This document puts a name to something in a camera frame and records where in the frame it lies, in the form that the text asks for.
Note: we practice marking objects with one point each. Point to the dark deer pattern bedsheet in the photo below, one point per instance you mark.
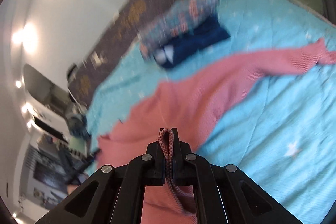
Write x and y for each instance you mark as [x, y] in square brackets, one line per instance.
[112, 45]

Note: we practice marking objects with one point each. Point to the pink knit garment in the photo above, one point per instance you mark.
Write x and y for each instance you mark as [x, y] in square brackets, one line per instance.
[195, 105]

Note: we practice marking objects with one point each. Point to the floral patterned folded garment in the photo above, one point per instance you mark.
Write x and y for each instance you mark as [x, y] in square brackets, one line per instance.
[181, 17]

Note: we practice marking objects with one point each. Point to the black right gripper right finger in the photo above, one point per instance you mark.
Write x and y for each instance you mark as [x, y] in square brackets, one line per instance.
[224, 194]

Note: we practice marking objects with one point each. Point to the light blue star blanket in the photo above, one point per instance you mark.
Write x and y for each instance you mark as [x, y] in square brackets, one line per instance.
[282, 135]

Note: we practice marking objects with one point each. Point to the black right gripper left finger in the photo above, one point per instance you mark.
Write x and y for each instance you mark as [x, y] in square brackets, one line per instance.
[112, 195]

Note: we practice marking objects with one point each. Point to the navy blue star garment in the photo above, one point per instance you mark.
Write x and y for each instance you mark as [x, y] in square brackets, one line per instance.
[179, 49]

